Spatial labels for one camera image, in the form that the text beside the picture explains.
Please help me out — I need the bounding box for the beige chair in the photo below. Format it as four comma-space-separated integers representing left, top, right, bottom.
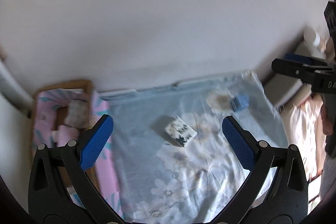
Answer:
264, 40, 326, 106

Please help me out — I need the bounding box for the floral white sock bundle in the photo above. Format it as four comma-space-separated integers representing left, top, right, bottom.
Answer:
64, 100, 89, 129

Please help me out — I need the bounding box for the small blue box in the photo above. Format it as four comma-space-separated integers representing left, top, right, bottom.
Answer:
230, 94, 249, 112

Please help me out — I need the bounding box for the floral light blue bedsheet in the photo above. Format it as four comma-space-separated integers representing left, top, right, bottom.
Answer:
104, 72, 288, 223

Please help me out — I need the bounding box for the white black patterned packet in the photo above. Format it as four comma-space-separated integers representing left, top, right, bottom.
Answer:
165, 117, 197, 147

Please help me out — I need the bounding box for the pink fluffy towel roll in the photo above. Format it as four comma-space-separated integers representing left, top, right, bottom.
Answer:
55, 125, 79, 147

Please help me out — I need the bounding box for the white bottle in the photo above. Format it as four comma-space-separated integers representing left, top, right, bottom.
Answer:
303, 27, 321, 51

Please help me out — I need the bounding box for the pink lined cardboard box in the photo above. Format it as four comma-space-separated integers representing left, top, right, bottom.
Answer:
31, 80, 123, 217

